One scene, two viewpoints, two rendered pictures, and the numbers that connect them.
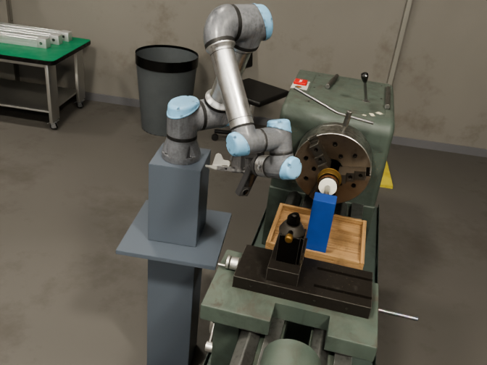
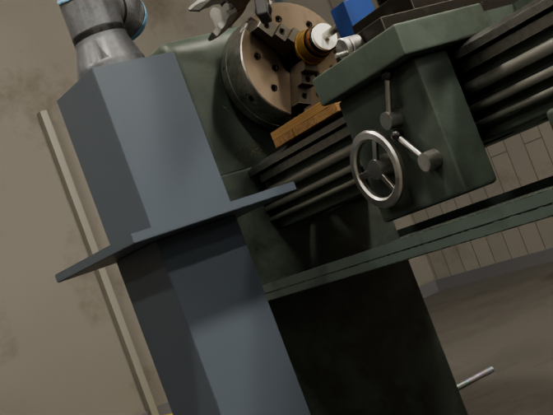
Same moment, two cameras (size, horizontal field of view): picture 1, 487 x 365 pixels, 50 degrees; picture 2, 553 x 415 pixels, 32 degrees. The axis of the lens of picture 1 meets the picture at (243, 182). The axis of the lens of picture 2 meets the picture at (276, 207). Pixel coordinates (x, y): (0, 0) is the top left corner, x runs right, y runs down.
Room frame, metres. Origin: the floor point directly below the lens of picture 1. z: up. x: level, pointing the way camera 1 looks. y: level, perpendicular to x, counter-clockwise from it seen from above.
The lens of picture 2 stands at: (0.11, 1.42, 0.61)
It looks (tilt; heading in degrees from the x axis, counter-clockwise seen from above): 3 degrees up; 319
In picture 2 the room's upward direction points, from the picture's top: 21 degrees counter-clockwise
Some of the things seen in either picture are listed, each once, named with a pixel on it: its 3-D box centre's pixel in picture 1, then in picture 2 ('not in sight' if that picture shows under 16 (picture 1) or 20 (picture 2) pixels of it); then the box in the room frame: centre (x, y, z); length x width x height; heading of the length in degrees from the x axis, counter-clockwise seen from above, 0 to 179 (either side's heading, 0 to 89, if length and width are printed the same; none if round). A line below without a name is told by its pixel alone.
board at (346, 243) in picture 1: (317, 235); (361, 104); (1.68, -0.31, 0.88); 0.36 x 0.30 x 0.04; 79
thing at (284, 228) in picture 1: (292, 227); not in sight; (1.33, -0.16, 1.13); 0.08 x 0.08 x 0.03
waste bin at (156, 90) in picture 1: (166, 91); not in sight; (4.57, 0.81, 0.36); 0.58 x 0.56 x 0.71; 175
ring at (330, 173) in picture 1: (329, 180); (313, 44); (1.77, -0.33, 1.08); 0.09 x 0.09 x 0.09; 79
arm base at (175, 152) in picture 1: (181, 144); (106, 54); (1.80, 0.25, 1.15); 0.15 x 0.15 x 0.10
